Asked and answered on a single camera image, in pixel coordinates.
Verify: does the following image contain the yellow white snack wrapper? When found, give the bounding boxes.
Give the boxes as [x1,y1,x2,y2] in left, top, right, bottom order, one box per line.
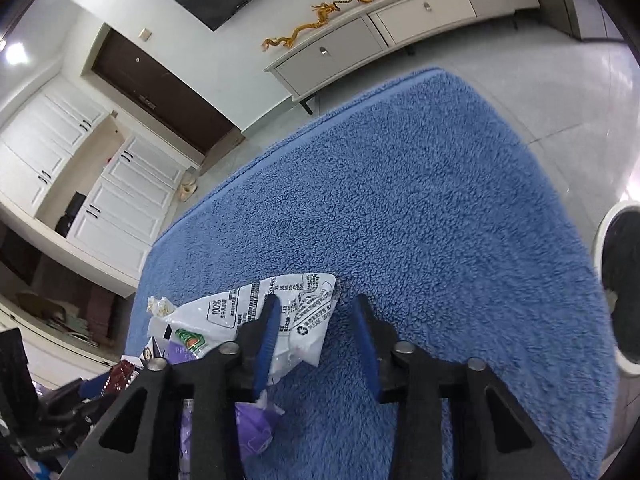
[147,297,177,319]

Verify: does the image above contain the beige slippers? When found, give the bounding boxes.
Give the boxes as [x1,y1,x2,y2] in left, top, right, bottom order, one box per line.
[179,170,202,202]

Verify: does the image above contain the white printed snack bag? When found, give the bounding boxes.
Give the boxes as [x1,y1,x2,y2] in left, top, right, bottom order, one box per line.
[147,272,340,386]

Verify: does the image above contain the grey tall cabinet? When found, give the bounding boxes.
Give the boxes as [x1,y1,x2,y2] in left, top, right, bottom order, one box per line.
[547,0,627,42]

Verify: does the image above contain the dark red wrapper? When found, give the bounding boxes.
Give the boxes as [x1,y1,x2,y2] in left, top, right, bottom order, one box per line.
[102,359,147,397]

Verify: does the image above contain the white low drawer cabinet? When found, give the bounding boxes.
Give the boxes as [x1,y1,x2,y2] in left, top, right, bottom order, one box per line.
[264,0,542,114]

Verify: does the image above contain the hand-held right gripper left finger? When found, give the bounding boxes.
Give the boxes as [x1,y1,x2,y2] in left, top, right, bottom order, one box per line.
[59,294,283,480]

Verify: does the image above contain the white bin with black liner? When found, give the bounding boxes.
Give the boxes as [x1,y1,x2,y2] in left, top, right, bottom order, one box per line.
[594,200,640,377]

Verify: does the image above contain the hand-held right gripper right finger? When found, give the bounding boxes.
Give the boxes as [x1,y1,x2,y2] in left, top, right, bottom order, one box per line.
[351,294,572,480]

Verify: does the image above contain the purple crumpled wrapper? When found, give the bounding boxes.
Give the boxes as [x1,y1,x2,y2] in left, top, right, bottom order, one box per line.
[162,340,286,480]

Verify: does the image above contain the dark brown door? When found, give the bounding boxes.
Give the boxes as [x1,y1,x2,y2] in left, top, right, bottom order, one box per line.
[91,26,244,157]

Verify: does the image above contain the blue fluffy rug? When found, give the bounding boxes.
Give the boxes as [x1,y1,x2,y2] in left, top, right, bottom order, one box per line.
[125,67,618,480]

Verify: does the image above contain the white wall cupboards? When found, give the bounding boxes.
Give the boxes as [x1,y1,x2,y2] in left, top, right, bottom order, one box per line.
[0,77,200,282]

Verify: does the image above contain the golden dragon figurine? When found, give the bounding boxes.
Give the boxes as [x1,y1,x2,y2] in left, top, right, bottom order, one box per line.
[262,2,342,53]

